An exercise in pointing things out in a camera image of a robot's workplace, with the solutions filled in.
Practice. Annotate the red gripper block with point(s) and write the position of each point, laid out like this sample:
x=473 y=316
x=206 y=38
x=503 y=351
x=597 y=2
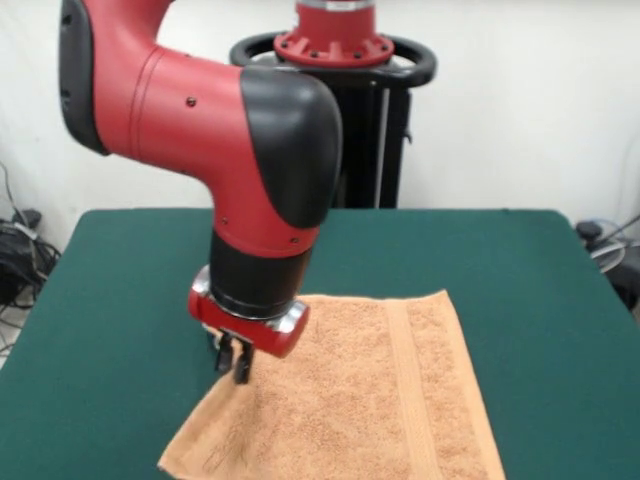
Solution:
x=255 y=335

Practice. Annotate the orange-brown terry towel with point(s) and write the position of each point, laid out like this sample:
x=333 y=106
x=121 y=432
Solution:
x=350 y=400

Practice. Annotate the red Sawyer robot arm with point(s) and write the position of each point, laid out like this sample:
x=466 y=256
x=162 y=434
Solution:
x=200 y=135

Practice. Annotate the dark green table cloth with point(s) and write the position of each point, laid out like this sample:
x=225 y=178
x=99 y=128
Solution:
x=100 y=350

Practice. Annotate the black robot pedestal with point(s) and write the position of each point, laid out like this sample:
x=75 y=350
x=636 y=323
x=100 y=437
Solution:
x=380 y=125

